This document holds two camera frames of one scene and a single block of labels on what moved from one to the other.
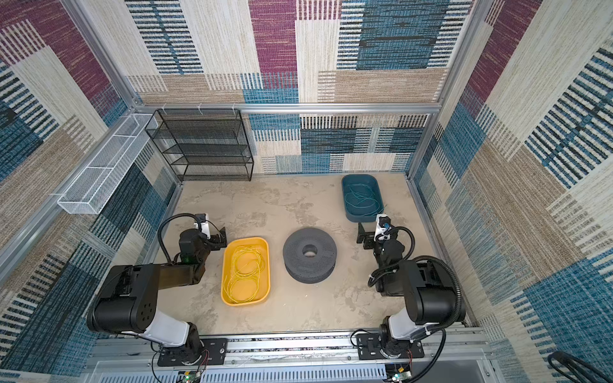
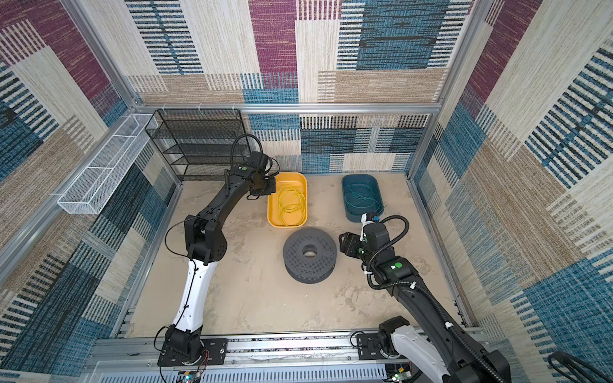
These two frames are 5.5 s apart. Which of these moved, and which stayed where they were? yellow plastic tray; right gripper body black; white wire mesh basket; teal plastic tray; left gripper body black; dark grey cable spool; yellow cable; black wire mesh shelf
Moved: left gripper body black; right gripper body black; yellow plastic tray; yellow cable
Stayed: teal plastic tray; white wire mesh basket; dark grey cable spool; black wire mesh shelf
